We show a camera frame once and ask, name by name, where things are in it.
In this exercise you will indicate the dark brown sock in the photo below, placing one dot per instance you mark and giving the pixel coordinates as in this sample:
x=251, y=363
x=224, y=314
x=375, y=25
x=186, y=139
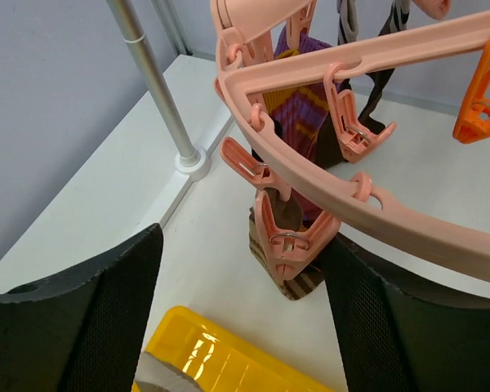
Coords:
x=357, y=138

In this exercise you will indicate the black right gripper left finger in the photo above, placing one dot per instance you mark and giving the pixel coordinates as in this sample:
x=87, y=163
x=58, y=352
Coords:
x=82, y=328

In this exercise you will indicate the purple yellow patterned sock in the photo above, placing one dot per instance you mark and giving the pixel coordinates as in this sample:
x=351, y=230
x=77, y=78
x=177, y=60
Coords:
x=303, y=114

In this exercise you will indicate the orange clothes clip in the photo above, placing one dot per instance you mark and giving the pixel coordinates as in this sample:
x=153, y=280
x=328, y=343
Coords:
x=473, y=119

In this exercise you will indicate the pink round clip hanger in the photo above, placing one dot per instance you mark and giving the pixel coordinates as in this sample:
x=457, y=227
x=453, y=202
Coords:
x=247, y=35

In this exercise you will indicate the beige brown striped sock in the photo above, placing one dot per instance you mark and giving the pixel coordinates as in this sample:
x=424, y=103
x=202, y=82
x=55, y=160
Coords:
x=153, y=374

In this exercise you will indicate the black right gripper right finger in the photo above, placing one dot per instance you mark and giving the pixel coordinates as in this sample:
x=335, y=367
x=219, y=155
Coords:
x=398, y=331

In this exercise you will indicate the yellow plastic bin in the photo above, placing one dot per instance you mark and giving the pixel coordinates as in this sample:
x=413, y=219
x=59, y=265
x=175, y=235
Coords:
x=218, y=360

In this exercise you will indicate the white metal drying rack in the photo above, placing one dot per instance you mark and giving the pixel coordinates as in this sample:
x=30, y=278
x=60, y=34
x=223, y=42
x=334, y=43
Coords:
x=191, y=164

